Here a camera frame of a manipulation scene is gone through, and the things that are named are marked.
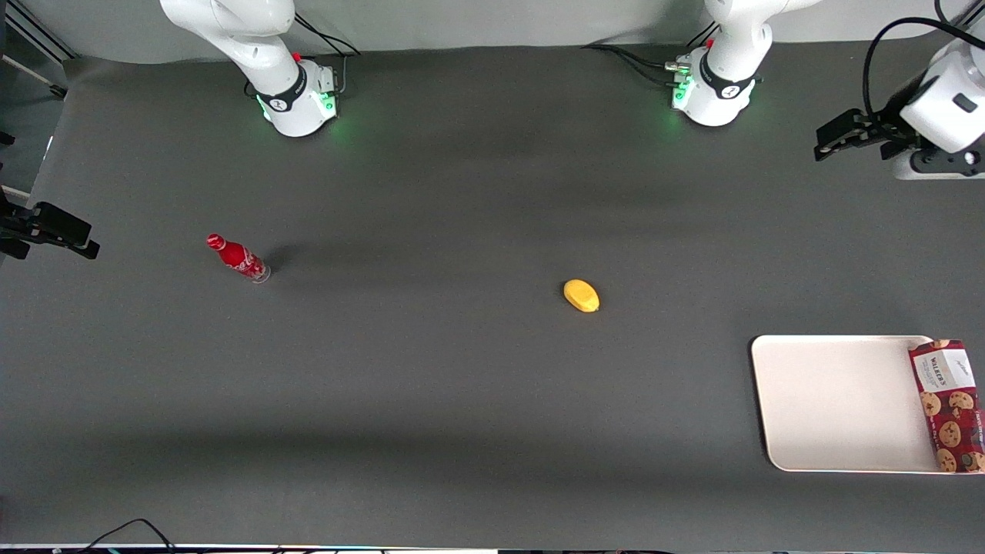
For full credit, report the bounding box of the black table edge cable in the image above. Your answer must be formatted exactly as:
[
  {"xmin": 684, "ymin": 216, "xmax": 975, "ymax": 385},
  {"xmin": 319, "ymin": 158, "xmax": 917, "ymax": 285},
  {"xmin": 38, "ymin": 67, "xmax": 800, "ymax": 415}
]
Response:
[{"xmin": 75, "ymin": 518, "xmax": 179, "ymax": 554}]

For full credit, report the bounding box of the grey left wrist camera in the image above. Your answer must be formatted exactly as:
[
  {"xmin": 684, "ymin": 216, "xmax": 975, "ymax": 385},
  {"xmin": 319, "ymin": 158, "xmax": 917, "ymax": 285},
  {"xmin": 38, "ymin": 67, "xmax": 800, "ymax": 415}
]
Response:
[{"xmin": 893, "ymin": 150, "xmax": 985, "ymax": 181}]

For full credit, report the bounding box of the black left arm base cable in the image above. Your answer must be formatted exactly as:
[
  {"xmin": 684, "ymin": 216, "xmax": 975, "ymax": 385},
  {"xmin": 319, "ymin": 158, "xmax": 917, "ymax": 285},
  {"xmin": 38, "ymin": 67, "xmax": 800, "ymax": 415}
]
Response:
[{"xmin": 582, "ymin": 44, "xmax": 693, "ymax": 87}]

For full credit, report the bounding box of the black arm base cable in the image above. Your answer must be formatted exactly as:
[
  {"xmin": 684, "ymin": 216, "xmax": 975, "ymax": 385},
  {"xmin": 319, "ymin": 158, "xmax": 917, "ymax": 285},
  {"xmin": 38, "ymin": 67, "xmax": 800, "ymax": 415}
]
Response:
[
  {"xmin": 582, "ymin": 44, "xmax": 693, "ymax": 87},
  {"xmin": 293, "ymin": 13, "xmax": 362, "ymax": 95}
]

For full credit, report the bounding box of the white rectangular tray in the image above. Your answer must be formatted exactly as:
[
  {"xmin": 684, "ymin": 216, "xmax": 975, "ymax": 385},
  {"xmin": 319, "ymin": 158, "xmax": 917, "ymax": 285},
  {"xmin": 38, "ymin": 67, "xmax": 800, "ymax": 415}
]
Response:
[{"xmin": 751, "ymin": 335, "xmax": 944, "ymax": 473}]

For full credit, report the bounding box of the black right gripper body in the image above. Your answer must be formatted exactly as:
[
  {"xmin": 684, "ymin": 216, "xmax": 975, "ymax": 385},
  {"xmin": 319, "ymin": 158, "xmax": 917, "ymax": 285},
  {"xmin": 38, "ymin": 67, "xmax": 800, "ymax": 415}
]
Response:
[{"xmin": 0, "ymin": 189, "xmax": 35, "ymax": 260}]

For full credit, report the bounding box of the aluminium frame rail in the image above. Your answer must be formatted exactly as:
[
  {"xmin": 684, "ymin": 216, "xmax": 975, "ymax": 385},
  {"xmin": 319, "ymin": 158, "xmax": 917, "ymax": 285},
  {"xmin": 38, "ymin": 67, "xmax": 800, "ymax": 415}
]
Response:
[{"xmin": 4, "ymin": 0, "xmax": 79, "ymax": 62}]

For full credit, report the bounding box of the red cola bottle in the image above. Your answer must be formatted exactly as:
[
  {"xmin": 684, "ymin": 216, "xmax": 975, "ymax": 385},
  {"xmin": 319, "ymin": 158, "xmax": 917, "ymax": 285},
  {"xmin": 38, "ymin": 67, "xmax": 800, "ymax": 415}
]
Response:
[{"xmin": 206, "ymin": 234, "xmax": 272, "ymax": 284}]

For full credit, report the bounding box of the red cookie box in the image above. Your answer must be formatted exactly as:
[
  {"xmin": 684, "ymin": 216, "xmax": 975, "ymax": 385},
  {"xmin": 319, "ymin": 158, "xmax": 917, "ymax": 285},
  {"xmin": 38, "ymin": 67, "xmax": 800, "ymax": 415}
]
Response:
[{"xmin": 908, "ymin": 339, "xmax": 985, "ymax": 475}]

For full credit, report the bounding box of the black right arm base cable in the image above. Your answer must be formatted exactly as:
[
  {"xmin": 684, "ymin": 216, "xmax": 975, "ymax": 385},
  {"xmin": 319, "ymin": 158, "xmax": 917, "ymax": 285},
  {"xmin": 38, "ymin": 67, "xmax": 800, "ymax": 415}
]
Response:
[{"xmin": 293, "ymin": 13, "xmax": 362, "ymax": 95}]

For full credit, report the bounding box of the yellow lemon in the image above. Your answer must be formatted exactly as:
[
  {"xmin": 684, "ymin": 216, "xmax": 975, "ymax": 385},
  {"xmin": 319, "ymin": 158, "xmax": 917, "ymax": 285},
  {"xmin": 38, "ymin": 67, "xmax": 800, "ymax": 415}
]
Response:
[{"xmin": 563, "ymin": 279, "xmax": 601, "ymax": 313}]

